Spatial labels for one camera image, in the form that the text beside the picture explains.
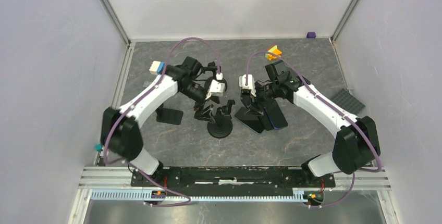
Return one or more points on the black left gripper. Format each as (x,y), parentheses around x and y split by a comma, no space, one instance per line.
(206,114)

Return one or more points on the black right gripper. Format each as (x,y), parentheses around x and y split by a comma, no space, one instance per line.
(254,100)

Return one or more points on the black front phone stand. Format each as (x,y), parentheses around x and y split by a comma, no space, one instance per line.
(221,126)

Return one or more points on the black phone stand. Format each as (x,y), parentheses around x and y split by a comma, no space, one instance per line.
(221,126)
(212,67)

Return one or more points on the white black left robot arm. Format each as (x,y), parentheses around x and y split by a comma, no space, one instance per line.
(121,127)

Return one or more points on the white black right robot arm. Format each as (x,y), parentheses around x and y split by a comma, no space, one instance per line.
(356,140)

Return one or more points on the dark grey phone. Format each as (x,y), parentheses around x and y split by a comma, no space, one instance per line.
(265,121)

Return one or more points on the black flat phone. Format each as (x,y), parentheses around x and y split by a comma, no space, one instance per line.
(250,120)

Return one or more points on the dark blue edged phone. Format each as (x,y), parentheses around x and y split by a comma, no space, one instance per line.
(275,115)

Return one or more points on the black folding desk stand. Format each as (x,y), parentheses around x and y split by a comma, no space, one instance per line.
(168,116)

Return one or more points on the black rear phone stand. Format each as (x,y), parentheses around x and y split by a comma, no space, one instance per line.
(212,67)

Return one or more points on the yellow orange toy block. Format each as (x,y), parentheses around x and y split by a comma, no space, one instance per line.
(273,53)

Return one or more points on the white blue toy block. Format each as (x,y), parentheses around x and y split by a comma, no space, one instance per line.
(157,67)

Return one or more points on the grey studded baseplate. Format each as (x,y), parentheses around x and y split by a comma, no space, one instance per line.
(347,102)

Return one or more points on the purple small block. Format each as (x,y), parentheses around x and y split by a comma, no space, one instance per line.
(311,35)

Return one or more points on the teal small clip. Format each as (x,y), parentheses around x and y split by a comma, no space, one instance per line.
(99,147)

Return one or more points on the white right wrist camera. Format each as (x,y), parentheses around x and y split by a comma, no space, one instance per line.
(246,82)

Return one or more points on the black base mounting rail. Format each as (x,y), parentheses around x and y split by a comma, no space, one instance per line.
(240,181)

